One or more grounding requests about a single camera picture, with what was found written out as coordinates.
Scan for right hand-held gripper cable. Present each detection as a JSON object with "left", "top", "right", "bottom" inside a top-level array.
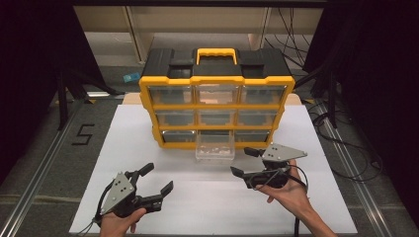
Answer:
[{"left": 249, "top": 164, "right": 310, "bottom": 237}]

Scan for black metal stand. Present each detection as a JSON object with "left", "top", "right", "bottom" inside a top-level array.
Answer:
[
  {"left": 55, "top": 67, "right": 126, "bottom": 131},
  {"left": 293, "top": 60, "right": 340, "bottom": 129}
]

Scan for clear plastic parts drawer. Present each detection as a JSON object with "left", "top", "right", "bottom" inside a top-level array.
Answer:
[{"left": 195, "top": 131, "right": 236, "bottom": 162}]

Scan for pile of small screws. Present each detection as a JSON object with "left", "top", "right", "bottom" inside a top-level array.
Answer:
[{"left": 201, "top": 146, "right": 234, "bottom": 158}]

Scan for person's left hand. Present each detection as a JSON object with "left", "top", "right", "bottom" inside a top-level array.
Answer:
[{"left": 99, "top": 207, "right": 148, "bottom": 237}]

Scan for black floor cables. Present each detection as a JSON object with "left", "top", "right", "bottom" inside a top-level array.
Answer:
[{"left": 305, "top": 98, "right": 385, "bottom": 183}]

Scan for yellow black parts organizer cabinet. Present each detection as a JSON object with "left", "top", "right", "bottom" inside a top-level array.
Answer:
[{"left": 138, "top": 47, "right": 296, "bottom": 151}]

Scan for aluminium floor rail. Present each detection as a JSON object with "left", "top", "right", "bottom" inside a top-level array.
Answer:
[
  {"left": 0, "top": 98, "right": 87, "bottom": 237},
  {"left": 307, "top": 100, "right": 396, "bottom": 237}
]

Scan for left hand-held gripper cable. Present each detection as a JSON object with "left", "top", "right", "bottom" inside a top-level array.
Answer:
[{"left": 75, "top": 181, "right": 117, "bottom": 237}]

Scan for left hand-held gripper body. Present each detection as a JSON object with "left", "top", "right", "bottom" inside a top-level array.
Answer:
[{"left": 99, "top": 172, "right": 164, "bottom": 219}]

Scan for set of clear organizer drawers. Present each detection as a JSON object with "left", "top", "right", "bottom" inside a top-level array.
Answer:
[{"left": 147, "top": 84, "right": 287, "bottom": 144}]

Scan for person's right hand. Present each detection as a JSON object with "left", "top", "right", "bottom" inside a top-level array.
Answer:
[{"left": 255, "top": 159, "right": 312, "bottom": 215}]

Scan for hand-held gripper cable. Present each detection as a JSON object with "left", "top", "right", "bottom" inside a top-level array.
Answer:
[
  {"left": 249, "top": 164, "right": 310, "bottom": 237},
  {"left": 75, "top": 181, "right": 117, "bottom": 237}
]

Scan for black curtain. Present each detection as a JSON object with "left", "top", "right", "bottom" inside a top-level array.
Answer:
[
  {"left": 302, "top": 0, "right": 419, "bottom": 221},
  {"left": 0, "top": 0, "right": 107, "bottom": 186}
]

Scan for white table frame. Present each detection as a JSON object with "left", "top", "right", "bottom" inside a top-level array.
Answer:
[{"left": 122, "top": 5, "right": 274, "bottom": 64}]

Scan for black hanging cables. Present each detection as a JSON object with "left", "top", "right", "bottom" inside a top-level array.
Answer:
[{"left": 263, "top": 7, "right": 318, "bottom": 68}]

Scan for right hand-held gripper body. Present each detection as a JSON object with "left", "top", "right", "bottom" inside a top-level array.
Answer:
[{"left": 241, "top": 142, "right": 308, "bottom": 190}]

